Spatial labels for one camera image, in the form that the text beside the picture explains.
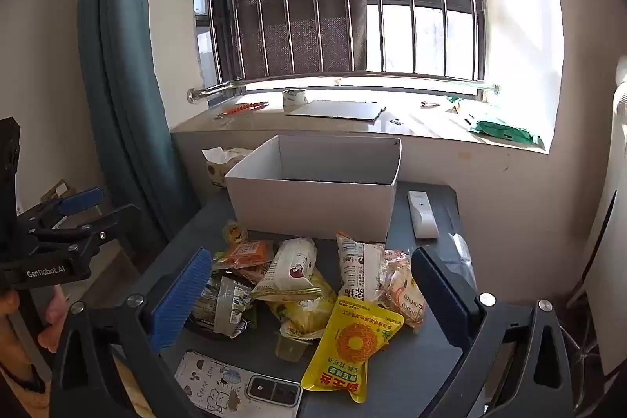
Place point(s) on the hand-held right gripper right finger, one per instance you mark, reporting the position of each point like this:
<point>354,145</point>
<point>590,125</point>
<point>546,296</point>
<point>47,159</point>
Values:
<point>441,295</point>

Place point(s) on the orange snack packet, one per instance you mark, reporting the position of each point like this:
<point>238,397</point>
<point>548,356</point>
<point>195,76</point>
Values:
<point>247,254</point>

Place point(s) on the clear jelly cup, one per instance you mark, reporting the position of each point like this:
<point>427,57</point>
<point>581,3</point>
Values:
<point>294,347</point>

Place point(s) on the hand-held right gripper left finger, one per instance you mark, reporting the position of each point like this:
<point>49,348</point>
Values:
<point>180,300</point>

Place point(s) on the phone with cartoon case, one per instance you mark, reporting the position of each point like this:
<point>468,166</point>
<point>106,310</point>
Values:
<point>220,381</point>

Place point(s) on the grey flat board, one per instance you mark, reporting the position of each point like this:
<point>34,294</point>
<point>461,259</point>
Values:
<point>338,109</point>

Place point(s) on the white snack packet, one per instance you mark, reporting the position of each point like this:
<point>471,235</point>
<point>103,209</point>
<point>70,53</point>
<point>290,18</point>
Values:
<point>291,266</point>
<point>357,268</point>

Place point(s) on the tissue box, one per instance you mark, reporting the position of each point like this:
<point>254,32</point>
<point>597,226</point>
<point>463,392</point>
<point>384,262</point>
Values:
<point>218,168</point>

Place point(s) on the white remote control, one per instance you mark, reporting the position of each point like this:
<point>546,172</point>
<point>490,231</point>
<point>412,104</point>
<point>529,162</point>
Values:
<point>423,215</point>

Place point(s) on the small metal tool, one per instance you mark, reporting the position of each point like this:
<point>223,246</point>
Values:
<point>430,104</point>

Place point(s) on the person's left hand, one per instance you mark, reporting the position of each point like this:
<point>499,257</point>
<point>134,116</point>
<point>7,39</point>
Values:
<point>51,320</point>

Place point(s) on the red pen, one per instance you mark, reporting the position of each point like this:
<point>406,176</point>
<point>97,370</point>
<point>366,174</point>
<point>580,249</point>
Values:
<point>242,108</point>

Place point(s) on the yellow jelly cup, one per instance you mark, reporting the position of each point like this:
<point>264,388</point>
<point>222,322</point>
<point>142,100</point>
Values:
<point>299,310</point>

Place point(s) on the teal curtain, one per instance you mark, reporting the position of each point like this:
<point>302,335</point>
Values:
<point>122,80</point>

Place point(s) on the green wrapper scrap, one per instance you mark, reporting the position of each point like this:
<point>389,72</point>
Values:
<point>456,102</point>

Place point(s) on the white cardboard box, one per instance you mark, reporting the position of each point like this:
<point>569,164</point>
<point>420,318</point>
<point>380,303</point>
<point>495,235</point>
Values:
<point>313,207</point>

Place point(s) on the tape roll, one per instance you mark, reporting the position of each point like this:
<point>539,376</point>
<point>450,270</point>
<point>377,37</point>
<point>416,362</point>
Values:
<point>295,99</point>

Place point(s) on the small cardboard box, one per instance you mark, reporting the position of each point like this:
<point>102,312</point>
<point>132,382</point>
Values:
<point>55,192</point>

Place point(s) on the yellow sunflower seed packet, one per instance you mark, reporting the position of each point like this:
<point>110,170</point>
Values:
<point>350,344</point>

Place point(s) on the metal window railing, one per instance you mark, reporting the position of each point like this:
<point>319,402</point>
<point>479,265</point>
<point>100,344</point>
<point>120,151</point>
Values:
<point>215,90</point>

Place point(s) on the small yellow snack packet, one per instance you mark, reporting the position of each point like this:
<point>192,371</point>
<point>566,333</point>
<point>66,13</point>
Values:
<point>235,233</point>

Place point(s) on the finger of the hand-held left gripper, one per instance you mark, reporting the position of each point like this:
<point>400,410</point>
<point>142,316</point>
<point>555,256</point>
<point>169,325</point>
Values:
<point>115,222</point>
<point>81,200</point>

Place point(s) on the clear rice cracker packet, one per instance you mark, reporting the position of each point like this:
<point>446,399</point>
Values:
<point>404,288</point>

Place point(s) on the green packet with dark print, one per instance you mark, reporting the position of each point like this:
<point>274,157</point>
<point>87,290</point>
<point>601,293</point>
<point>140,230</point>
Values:
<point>504,133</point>

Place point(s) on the green snack packet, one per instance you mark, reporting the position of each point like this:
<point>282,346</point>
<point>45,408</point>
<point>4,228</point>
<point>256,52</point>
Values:
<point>223,308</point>

